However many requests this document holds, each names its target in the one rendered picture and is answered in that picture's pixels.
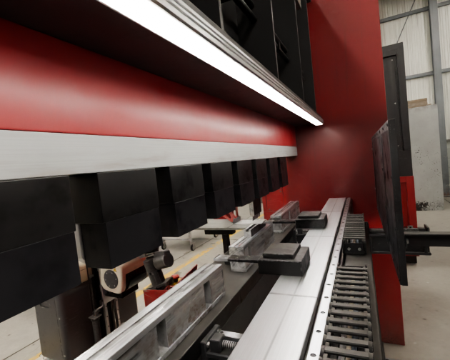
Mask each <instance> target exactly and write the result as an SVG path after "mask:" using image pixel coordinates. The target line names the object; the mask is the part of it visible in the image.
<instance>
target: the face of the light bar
mask: <svg viewBox="0 0 450 360"><path fill-rule="evenodd" d="M100 1H102V2H104V3H105V4H108V5H109V6H111V7H113V8H114V9H116V10H118V11H120V12H121V13H123V14H125V15H127V16H128V17H130V18H132V19H133V20H135V21H137V22H139V23H140V24H142V25H144V26H145V27H147V28H149V29H151V30H152V31H155V32H156V33H158V34H159V35H161V36H163V37H164V38H166V39H168V40H169V41H172V42H173V43H175V44H177V45H178V46H180V47H182V48H183V49H186V50H187V51H189V52H191V53H192V54H194V55H196V56H197V57H199V58H201V59H203V60H204V61H206V62H208V63H210V64H211V65H213V66H215V67H216V68H218V69H220V70H222V71H223V72H225V73H227V74H228V75H230V76H232V77H234V78H235V79H237V80H239V81H241V82H242V83H244V84H246V85H247V86H250V87H251V88H253V89H255V90H256V91H258V92H260V93H261V94H263V95H265V96H267V97H269V98H270V99H272V100H274V101H275V102H277V103H279V104H281V105H282V106H284V107H286V108H287V109H289V110H291V111H293V112H294V113H296V114H298V115H299V116H301V117H303V118H305V119H306V120H308V121H310V122H311V123H313V124H315V125H320V124H321V123H320V122H318V121H317V120H316V119H314V118H313V117H311V116H309V115H308V114H307V113H306V112H304V111H302V110H301V109H300V108H299V107H297V106H295V105H294V104H292V103H291V102H290V101H288V100H287V99H285V98H284V97H283V96H281V95H280V94H278V93H276V92H275V91H274V90H273V89H271V88H269V87H268V86H267V85H266V84H264V83H262V82H261V81H259V80H258V79H257V78H255V77H254V76H252V75H251V74H250V73H248V72H247V71H245V70H243V69H242V68H241V67H240V66H238V65H236V64H235V63H234V62H232V61H231V60H229V59H228V58H226V57H225V56H224V55H222V54H220V53H219V52H218V51H217V50H215V49H213V48H212V47H210V46H209V45H208V44H206V43H205V42H203V41H202V40H201V39H199V38H198V37H196V36H194V35H193V34H192V33H191V32H189V31H187V30H186V29H185V28H184V27H182V26H180V25H179V24H177V23H176V22H175V21H173V20H172V19H170V18H169V17H168V16H166V15H165V14H163V13H161V12H160V11H159V10H158V9H156V8H154V7H153V6H152V5H151V4H149V3H147V2H146V1H144V0H100Z"/></svg>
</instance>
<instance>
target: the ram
mask: <svg viewBox="0 0 450 360"><path fill-rule="evenodd" d="M283 156H297V147H296V133H295V126H292V125H291V124H287V123H284V122H282V121H279V120H277V119H273V118H271V117H269V116H265V115H263V114H260V113H258V112H255V111H252V110H250V109H246V108H244V107H242V106H239V105H236V104H233V103H231V102H228V101H225V100H223V99H220V98H217V97H215V96H212V95H209V94H206V93H204V92H201V91H198V90H196V89H193V88H190V87H187V86H184V85H182V84H179V83H176V82H174V81H171V80H168V79H165V78H163V77H160V76H157V75H155V74H152V73H149V72H147V71H144V70H141V69H138V68H136V67H134V66H130V65H128V64H125V63H122V62H120V61H117V60H115V59H111V58H109V57H107V56H103V55H101V54H98V53H96V52H93V51H89V50H88V49H84V48H82V47H80V46H76V45H74V44H70V43H69V42H66V41H63V40H61V39H57V38H55V37H52V36H49V35H47V34H44V33H41V32H39V31H36V30H33V29H30V28H28V27H25V26H22V25H20V24H17V23H14V22H12V21H9V20H6V19H3V18H1V17H0V181H6V180H14V179H30V178H39V177H48V176H64V175H67V176H74V175H80V174H91V173H98V172H107V171H123V170H132V169H148V168H160V167H167V166H182V165H190V164H207V163H216V162H224V161H241V160H249V159H266V158H274V157H283Z"/></svg>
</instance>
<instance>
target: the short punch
mask: <svg viewBox="0 0 450 360"><path fill-rule="evenodd" d="M260 212H261V199H255V201H253V202H251V203H249V213H250V216H252V221H253V220H255V219H257V218H258V217H260Z"/></svg>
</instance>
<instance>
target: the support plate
mask: <svg viewBox="0 0 450 360"><path fill-rule="evenodd" d="M232 224H233V222H230V221H229V220H228V219H210V220H208V223H207V224H205V225H203V226H201V227H199V228H197V229H194V230H244V229H245V228H247V227H248V226H250V225H251V224H235V225H232ZM229 226H230V227H229Z"/></svg>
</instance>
